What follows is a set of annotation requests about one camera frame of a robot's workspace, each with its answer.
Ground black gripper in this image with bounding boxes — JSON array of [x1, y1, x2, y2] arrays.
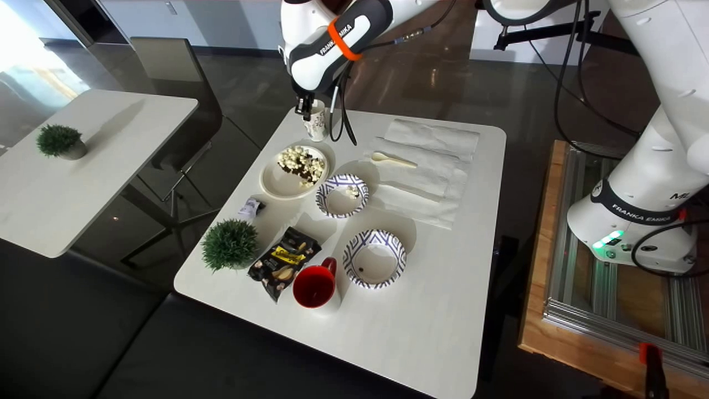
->
[[295, 86, 334, 123]]

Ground patterned paper cup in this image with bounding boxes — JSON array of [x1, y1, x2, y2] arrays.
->
[[303, 99, 329, 142]]

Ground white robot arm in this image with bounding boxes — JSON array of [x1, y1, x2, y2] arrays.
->
[[279, 0, 438, 119]]

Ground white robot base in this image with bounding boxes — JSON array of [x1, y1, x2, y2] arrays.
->
[[566, 0, 709, 274]]

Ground white plate with food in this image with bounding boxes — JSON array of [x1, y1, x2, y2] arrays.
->
[[258, 144, 329, 200]]

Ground white plastic fork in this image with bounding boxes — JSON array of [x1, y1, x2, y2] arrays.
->
[[369, 150, 417, 168]]

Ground small blue patterned bowl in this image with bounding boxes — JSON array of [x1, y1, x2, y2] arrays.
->
[[316, 175, 369, 219]]

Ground large white paper towel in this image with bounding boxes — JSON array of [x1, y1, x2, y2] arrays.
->
[[375, 118, 478, 230]]

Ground white main table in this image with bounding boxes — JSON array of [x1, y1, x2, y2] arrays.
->
[[173, 110, 504, 399]]

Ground large blue patterned bowl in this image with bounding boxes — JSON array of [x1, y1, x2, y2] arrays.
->
[[343, 228, 408, 289]]

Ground small green plant on table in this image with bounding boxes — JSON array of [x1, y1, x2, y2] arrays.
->
[[201, 219, 258, 270]]

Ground black chair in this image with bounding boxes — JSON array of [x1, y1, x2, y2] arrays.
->
[[122, 35, 223, 268]]

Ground black Smartfood chip bag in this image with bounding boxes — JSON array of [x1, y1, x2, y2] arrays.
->
[[248, 227, 321, 301]]

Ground red mug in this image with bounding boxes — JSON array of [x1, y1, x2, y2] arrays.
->
[[293, 257, 337, 308]]

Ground small green plant side table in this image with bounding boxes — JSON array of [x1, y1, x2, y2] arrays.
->
[[38, 124, 87, 160]]

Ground white side table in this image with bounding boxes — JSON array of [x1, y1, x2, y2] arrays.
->
[[0, 88, 197, 257]]

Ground wooden pallet platform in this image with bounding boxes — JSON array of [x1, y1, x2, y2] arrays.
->
[[521, 142, 709, 399]]

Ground black cables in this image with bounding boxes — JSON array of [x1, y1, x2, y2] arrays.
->
[[478, 0, 709, 280]]

